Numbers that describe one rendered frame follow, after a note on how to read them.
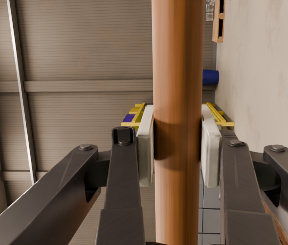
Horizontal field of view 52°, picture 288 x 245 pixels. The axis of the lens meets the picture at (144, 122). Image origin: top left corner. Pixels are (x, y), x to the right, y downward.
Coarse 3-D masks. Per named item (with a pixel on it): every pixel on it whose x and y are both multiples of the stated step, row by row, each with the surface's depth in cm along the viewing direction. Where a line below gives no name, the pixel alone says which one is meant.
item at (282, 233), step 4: (264, 204) 194; (268, 208) 187; (268, 212) 186; (276, 220) 175; (276, 224) 172; (280, 224) 171; (276, 228) 172; (280, 228) 167; (280, 232) 166; (284, 232) 164; (280, 236) 166; (284, 236) 161; (280, 240) 166; (284, 240) 160; (284, 244) 160
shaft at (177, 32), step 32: (160, 0) 16; (192, 0) 16; (160, 32) 16; (192, 32) 16; (160, 64) 17; (192, 64) 16; (160, 96) 17; (192, 96) 17; (160, 128) 18; (192, 128) 18; (160, 160) 19; (192, 160) 18; (160, 192) 19; (192, 192) 19; (160, 224) 20; (192, 224) 20
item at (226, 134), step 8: (224, 136) 17; (232, 136) 17; (256, 152) 15; (256, 160) 14; (264, 160) 14; (256, 168) 14; (264, 168) 13; (272, 168) 13; (256, 176) 14; (264, 176) 14; (272, 176) 13; (264, 184) 14; (272, 184) 14; (280, 184) 13; (280, 192) 14
